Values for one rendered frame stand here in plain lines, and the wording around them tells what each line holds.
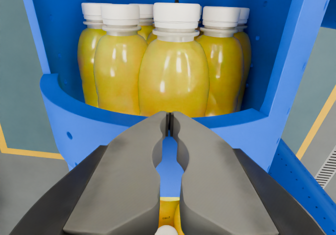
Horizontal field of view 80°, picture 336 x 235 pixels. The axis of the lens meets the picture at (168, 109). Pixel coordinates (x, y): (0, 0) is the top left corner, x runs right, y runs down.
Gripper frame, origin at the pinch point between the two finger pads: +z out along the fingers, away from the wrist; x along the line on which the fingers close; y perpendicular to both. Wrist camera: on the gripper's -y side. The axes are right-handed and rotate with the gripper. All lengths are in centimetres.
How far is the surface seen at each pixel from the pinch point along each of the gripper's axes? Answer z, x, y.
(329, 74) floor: 123, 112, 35
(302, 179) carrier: 49, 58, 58
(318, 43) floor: 123, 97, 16
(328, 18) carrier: 42, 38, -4
